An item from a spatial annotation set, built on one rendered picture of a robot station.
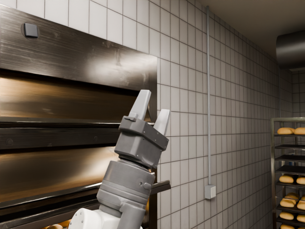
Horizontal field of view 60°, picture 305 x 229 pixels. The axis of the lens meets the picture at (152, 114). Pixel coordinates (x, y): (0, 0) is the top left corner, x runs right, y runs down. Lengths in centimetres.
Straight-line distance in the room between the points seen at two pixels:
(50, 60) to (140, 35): 56
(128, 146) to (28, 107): 60
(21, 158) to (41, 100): 21
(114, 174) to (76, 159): 68
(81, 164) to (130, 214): 73
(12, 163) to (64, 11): 60
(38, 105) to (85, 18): 43
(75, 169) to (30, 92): 34
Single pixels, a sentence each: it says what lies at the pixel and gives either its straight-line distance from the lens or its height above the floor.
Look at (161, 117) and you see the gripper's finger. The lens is 55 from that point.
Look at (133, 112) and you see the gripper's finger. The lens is 48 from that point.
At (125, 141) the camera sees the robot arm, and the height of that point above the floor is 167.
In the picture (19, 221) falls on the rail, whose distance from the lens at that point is 89.
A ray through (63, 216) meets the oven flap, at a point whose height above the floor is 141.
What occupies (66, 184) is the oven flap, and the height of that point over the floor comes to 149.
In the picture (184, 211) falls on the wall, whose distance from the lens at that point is 178.
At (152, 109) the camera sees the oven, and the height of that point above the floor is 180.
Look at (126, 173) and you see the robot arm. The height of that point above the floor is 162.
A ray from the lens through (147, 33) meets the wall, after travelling 150.
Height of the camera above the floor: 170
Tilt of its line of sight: 3 degrees up
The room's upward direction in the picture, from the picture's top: straight up
